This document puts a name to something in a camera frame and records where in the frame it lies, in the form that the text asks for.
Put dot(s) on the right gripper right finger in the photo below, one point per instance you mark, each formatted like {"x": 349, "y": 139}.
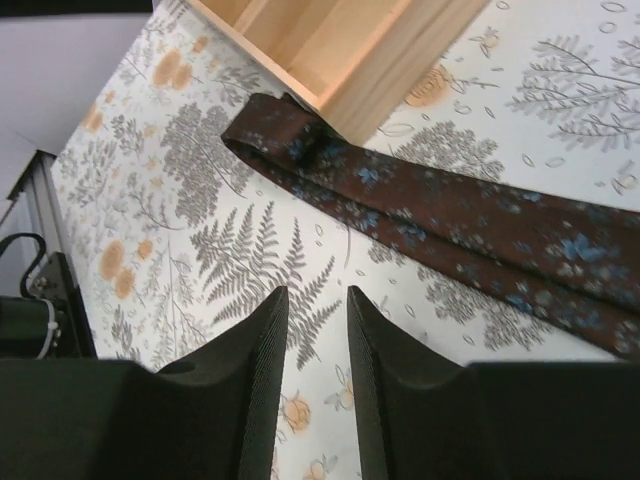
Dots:
{"x": 422, "y": 416}

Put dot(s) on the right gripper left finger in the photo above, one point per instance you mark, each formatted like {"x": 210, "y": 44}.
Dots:
{"x": 209, "y": 415}

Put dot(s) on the wooden compartment tray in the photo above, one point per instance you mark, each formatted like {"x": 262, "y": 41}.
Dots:
{"x": 350, "y": 61}

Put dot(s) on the dark brown patterned tie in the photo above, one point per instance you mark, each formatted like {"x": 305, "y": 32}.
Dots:
{"x": 572, "y": 264}

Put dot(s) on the aluminium frame rail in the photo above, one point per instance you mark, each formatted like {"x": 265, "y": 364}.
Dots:
{"x": 34, "y": 208}

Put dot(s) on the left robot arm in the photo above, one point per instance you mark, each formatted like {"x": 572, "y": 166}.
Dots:
{"x": 30, "y": 325}

